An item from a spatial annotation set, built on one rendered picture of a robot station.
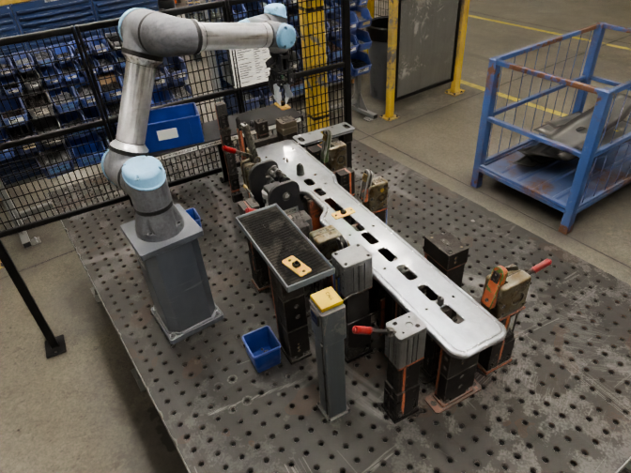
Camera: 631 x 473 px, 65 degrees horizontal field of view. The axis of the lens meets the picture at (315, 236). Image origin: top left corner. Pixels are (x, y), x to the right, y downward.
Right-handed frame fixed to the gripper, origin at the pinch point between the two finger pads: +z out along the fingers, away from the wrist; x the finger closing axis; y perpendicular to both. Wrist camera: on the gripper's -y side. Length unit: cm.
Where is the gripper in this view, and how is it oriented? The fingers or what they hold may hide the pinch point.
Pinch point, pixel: (282, 100)
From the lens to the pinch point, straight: 201.5
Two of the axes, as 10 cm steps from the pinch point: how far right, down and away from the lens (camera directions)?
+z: 0.5, 7.9, 6.1
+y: 4.8, 5.2, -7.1
